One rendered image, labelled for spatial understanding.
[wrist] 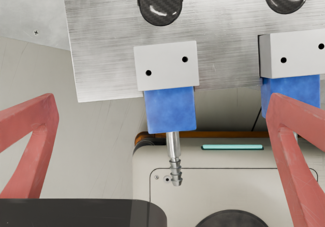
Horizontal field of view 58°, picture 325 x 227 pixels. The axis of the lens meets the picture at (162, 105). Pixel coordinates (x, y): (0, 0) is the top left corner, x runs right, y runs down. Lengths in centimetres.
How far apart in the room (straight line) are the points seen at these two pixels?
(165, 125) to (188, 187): 68
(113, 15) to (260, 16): 13
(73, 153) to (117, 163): 18
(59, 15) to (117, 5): 9
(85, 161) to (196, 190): 50
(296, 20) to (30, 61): 105
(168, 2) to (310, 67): 13
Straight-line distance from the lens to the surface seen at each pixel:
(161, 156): 89
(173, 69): 24
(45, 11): 34
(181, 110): 25
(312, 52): 26
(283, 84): 27
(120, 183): 123
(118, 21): 27
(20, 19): 35
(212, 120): 116
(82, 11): 27
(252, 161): 93
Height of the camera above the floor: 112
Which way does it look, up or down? 81 degrees down
